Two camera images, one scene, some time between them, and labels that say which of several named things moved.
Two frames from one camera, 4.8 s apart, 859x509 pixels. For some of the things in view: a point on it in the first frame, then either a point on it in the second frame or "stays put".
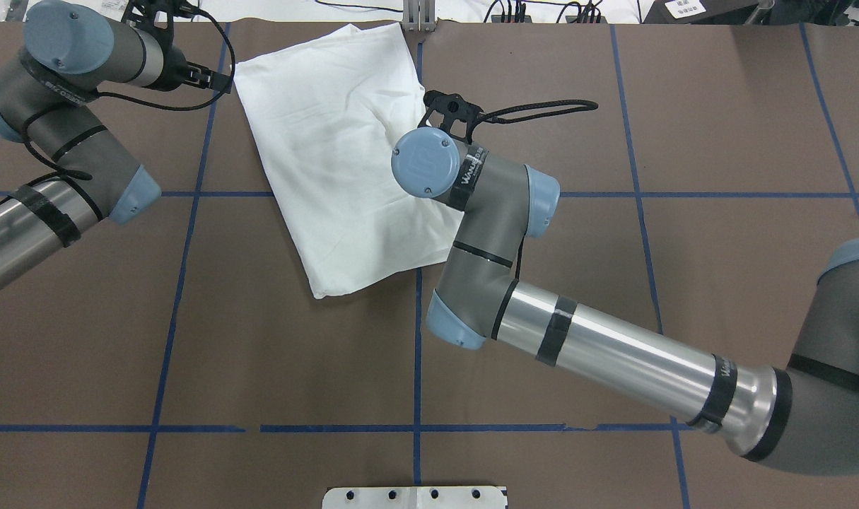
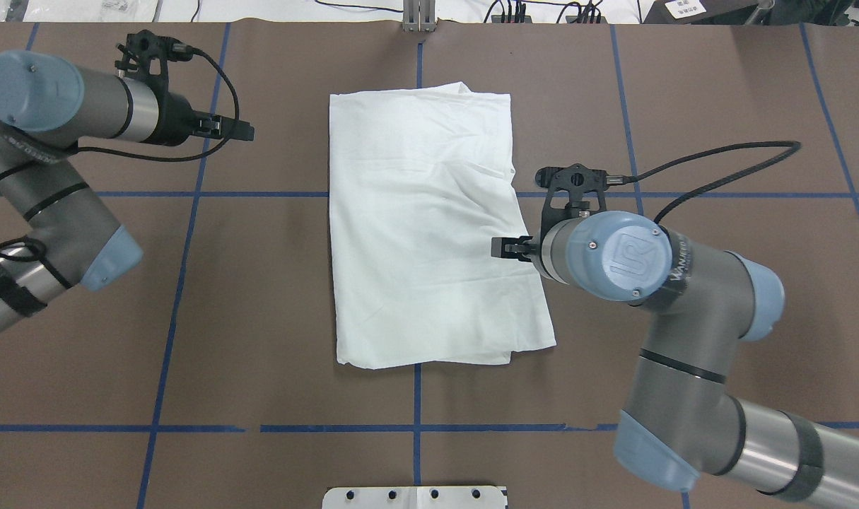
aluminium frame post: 418,15 stays put
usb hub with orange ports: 573,19 stays put
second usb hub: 497,18 stays put
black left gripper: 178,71 → 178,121
